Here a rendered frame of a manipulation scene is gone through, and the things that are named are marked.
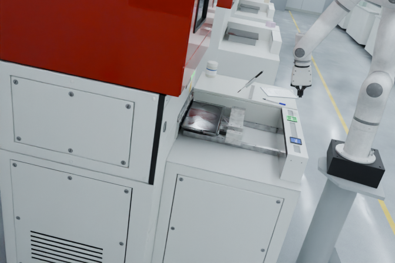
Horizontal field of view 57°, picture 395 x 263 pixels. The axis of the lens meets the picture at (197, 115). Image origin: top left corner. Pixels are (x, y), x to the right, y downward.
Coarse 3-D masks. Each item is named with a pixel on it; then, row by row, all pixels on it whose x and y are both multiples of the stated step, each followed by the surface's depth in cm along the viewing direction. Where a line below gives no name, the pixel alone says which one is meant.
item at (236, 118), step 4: (232, 116) 209; (236, 116) 210; (240, 116) 211; (232, 120) 204; (236, 120) 205; (240, 120) 206; (228, 124) 201; (240, 124) 201; (228, 140) 185; (232, 140) 184; (236, 140) 184; (240, 140) 184; (236, 144) 185
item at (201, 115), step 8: (192, 104) 210; (200, 104) 212; (208, 104) 214; (192, 112) 201; (200, 112) 202; (208, 112) 204; (216, 112) 206; (184, 120) 190; (192, 120) 192; (200, 120) 193; (208, 120) 194; (216, 120) 196; (200, 128) 185; (208, 128) 186; (216, 128) 188
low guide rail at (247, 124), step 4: (224, 116) 214; (224, 120) 214; (228, 120) 214; (244, 120) 214; (244, 124) 213; (248, 124) 213; (252, 124) 212; (256, 124) 212; (260, 124) 212; (264, 124) 213; (256, 128) 213; (260, 128) 212; (264, 128) 212; (268, 128) 212; (272, 128) 211; (272, 132) 212
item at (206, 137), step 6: (186, 132) 191; (192, 132) 190; (198, 132) 191; (198, 138) 191; (204, 138) 190; (210, 138) 190; (216, 138) 189; (222, 138) 190; (228, 144) 190; (234, 144) 189; (240, 144) 188; (246, 144) 188; (252, 144) 189; (252, 150) 189; (258, 150) 188; (264, 150) 188; (270, 150) 187; (276, 150) 187
